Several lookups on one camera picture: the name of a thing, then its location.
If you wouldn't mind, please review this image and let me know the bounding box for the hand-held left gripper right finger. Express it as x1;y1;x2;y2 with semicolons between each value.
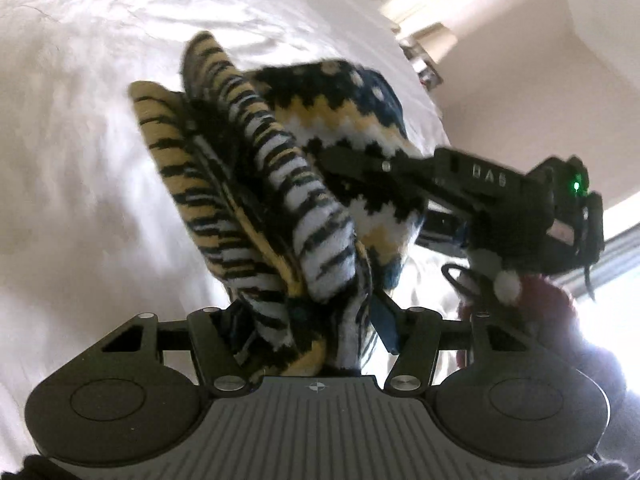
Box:
372;291;538;395

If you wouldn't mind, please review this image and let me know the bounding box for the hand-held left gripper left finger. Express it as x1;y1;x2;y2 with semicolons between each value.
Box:
100;307;253;396

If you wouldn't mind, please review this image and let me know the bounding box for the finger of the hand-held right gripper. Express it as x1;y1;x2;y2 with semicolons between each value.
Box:
416;206;470;252
317;147;438;197

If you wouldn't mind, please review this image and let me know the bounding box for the cream nightstand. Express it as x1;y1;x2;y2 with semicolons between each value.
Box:
400;37;447;92

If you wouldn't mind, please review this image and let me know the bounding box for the bright window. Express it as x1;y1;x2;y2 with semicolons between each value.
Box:
565;192;640;321

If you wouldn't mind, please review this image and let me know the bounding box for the white floral duvet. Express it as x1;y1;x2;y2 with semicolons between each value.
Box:
0;0;453;461

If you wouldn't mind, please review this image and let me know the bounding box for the black cable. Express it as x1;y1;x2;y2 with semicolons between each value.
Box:
441;264;483;303

